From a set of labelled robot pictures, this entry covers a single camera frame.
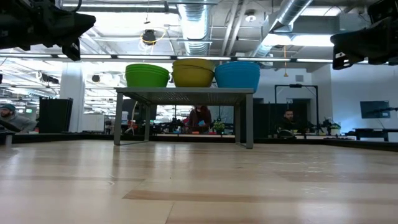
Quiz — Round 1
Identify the yellow bowl stack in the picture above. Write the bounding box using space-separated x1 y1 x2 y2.
172 68 216 88

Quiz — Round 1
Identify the black low table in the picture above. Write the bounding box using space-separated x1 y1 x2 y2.
343 127 393 141

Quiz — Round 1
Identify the black gantry frame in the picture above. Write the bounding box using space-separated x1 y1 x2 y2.
274 83 319 134

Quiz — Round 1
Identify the white square pillar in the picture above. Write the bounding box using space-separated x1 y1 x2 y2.
59 62 86 133

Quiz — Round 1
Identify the long ceiling light strip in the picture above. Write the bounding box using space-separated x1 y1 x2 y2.
0 52 398 65

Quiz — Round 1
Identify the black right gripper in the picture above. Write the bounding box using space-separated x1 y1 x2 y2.
330 15 398 71

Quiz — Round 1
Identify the small grey metal table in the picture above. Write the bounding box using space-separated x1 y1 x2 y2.
113 86 255 149

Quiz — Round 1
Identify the black partition panel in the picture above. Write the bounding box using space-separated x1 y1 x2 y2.
39 97 74 134
252 98 312 138

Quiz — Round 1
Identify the yellow hanging pendant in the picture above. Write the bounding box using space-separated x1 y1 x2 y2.
282 45 289 78

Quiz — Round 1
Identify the smooth silver air duct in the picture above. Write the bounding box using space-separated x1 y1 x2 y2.
248 0 313 58

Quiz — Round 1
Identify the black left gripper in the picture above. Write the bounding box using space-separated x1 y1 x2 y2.
0 0 97 62

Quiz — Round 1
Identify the blue plastic mini bowl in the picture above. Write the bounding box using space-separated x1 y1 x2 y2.
214 70 261 93
215 67 261 73

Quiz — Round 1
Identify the corrugated silver air duct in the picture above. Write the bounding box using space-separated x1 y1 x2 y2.
177 0 218 56

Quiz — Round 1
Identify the potted plant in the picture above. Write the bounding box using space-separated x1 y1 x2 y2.
213 120 226 135
323 119 342 136

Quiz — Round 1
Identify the wall television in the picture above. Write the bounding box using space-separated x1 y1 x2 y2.
359 100 391 119

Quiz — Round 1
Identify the person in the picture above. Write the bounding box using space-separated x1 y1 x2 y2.
185 105 213 134
276 109 301 133
0 103 38 134

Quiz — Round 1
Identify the black dome with yellow cable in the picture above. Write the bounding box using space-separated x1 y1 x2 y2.
141 29 158 46

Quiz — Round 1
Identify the grey rectangular air duct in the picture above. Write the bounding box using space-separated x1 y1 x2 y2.
273 14 361 35

